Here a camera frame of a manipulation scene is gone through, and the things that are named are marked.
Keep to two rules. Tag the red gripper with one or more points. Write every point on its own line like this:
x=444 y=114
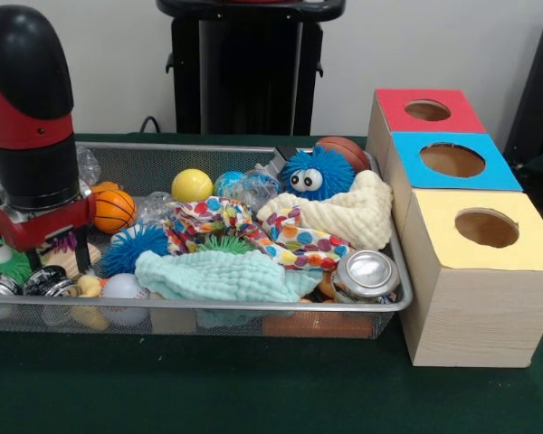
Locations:
x=45 y=226

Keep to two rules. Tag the small yellow duck plush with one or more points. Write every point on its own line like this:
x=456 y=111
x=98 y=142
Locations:
x=89 y=285

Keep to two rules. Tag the polka dot cloth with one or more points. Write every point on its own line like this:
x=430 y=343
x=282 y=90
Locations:
x=307 y=251

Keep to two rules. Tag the cream knit cloth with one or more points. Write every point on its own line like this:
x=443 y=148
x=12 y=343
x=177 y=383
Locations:
x=353 y=217

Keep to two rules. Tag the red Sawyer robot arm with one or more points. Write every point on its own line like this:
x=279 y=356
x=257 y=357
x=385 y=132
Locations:
x=27 y=135

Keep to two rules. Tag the shallow silver mesh bin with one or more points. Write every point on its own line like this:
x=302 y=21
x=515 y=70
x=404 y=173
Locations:
x=235 y=323

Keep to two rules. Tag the wooden box with three holes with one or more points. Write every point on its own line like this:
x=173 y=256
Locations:
x=475 y=316

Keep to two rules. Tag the purple spiky ball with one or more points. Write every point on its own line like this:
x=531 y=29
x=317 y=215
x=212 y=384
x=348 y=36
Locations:
x=63 y=244

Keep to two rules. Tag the green fuzzy toy with eyes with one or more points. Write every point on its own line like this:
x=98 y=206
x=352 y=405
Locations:
x=13 y=267

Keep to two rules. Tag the orange toy basketball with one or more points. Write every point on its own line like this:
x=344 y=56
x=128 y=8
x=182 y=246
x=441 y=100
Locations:
x=114 y=211

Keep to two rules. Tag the mint green cloth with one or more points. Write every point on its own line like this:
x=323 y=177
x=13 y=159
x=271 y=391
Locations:
x=217 y=276

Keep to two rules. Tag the silver drink can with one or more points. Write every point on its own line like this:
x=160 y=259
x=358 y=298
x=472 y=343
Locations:
x=366 y=271

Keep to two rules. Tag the black upright board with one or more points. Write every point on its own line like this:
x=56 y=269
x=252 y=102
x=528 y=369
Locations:
x=538 y=90

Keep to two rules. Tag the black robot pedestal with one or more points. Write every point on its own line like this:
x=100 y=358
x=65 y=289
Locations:
x=253 y=68

